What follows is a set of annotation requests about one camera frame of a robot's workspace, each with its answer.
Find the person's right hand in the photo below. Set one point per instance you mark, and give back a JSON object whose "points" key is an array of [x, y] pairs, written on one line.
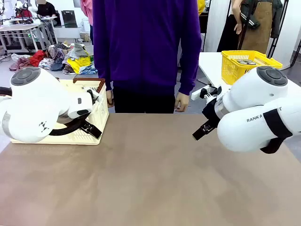
{"points": [[109, 99]]}

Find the yellow plastic basket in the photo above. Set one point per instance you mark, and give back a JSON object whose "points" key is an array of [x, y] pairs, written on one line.
{"points": [[231, 68]]}

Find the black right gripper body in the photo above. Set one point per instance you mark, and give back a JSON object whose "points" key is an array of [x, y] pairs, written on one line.
{"points": [[210, 111]]}

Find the light patterned cloth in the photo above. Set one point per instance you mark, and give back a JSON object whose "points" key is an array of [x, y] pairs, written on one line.
{"points": [[45, 63]]}

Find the black stand pole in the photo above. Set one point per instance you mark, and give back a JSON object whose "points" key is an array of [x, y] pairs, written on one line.
{"points": [[279, 28], [244, 26], [297, 53]]}

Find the red cloth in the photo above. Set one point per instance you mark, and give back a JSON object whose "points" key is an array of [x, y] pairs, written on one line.
{"points": [[37, 57]]}

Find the person in purple sweater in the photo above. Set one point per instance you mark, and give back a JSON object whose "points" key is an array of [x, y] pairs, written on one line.
{"points": [[145, 47]]}

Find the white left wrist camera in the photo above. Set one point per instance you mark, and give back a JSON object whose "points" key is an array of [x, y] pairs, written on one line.
{"points": [[90, 91]]}

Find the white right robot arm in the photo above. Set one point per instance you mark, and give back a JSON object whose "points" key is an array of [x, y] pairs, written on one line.
{"points": [[249, 99]]}

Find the dark blue cloth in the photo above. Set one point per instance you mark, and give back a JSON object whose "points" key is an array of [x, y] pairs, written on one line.
{"points": [[57, 67]]}

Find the blue white patterned cloth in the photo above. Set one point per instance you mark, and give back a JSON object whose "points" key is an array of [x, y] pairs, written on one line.
{"points": [[89, 70]]}

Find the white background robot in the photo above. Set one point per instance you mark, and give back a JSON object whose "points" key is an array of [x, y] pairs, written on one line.
{"points": [[4, 8]]}

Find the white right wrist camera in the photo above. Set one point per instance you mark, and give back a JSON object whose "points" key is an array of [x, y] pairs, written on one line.
{"points": [[197, 94]]}

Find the white crumpled cloth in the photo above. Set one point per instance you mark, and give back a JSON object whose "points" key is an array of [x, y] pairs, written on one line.
{"points": [[18, 56]]}

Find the person's left forearm purple sleeve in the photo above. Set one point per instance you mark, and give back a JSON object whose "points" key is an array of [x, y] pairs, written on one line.
{"points": [[188, 77]]}

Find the purple floral cloth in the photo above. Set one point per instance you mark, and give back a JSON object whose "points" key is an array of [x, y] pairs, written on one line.
{"points": [[56, 53]]}

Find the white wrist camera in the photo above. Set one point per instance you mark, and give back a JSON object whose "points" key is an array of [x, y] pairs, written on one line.
{"points": [[90, 91], [197, 94]]}

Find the grey patterned cloth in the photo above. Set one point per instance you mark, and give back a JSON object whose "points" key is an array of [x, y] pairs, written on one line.
{"points": [[78, 50]]}

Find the grey metal frame work table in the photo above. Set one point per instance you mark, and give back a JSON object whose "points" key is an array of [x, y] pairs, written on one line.
{"points": [[21, 28]]}

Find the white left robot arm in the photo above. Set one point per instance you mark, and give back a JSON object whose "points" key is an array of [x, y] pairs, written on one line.
{"points": [[35, 106]]}

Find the person's right forearm purple sleeve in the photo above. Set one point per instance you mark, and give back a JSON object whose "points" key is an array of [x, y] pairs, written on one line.
{"points": [[103, 75]]}

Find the pink patterned cloth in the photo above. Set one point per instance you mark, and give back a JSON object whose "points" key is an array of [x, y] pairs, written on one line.
{"points": [[20, 64]]}

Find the person's left hand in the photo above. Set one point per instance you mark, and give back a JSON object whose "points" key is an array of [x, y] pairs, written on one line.
{"points": [[182, 103]]}

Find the seated person in black shirt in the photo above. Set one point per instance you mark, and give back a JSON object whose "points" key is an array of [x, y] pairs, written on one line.
{"points": [[45, 10]]}

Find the white side table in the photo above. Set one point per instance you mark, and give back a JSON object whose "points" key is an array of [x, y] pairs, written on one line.
{"points": [[211, 68]]}

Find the yellow cloth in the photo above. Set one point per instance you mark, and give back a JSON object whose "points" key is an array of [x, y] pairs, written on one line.
{"points": [[78, 62]]}

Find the person in pink top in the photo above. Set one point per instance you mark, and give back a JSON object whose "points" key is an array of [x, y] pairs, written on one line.
{"points": [[86, 11]]}

